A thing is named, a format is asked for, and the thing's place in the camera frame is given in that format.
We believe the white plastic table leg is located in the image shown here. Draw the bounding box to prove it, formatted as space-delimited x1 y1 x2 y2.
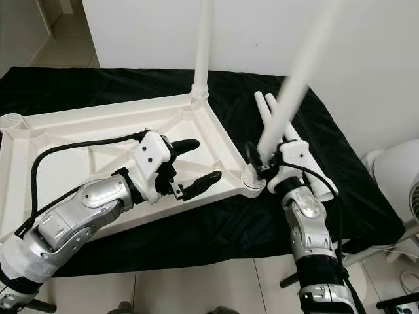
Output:
242 0 348 190
264 93 338 200
254 92 279 131
193 0 215 102

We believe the white plastic table top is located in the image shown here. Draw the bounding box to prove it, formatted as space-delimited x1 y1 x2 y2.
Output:
0 92 267 239

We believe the black cloth cover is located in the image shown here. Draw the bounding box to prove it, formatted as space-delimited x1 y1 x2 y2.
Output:
0 65 405 279

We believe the black metal stand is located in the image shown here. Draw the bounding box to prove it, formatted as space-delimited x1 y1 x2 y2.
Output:
376 294 419 311

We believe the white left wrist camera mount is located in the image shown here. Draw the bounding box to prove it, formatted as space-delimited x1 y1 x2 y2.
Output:
134 130 177 200

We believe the black metal frame bar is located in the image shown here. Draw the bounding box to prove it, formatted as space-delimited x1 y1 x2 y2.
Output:
279 271 302 288
33 298 56 313

